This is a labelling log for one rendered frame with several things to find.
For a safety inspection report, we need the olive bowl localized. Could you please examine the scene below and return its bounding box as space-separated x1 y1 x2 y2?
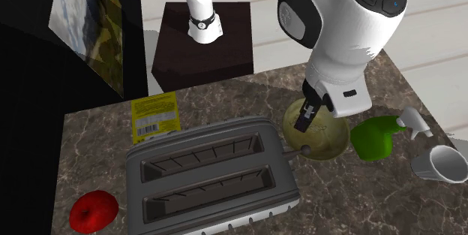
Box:
282 98 352 161

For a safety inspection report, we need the green spray bottle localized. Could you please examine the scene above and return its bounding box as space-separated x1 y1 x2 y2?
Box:
349 107 434 162

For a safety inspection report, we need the dark robot stand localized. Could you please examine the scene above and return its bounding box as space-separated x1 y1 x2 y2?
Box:
151 2 255 94

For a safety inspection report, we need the grey two-slot toaster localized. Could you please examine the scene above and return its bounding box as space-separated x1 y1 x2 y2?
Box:
125 116 313 235

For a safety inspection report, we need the grey cup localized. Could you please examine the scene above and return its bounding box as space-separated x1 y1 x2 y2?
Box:
409 144 468 185

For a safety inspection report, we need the yellow box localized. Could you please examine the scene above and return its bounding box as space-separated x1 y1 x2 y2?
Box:
130 91 182 145

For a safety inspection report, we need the red apple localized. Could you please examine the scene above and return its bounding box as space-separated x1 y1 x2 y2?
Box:
68 189 120 235

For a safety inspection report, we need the landscape wall picture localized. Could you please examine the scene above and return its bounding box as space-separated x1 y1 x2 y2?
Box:
48 0 125 98

